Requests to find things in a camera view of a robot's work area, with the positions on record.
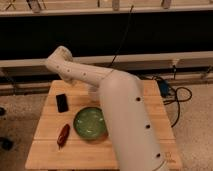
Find black rectangular eraser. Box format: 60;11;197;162
56;94;68;113

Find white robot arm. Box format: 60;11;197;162
45;46;169;171

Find clear plastic cup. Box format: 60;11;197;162
88;85;99;102

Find green ceramic bowl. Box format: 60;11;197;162
73;107;107;140

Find blue power strip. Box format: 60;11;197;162
158;81;169;97

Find black object on floor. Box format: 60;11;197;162
0;137;14;150

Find white wall rail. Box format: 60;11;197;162
0;51;213;76

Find black hanging cable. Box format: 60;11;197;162
108;3;135;68

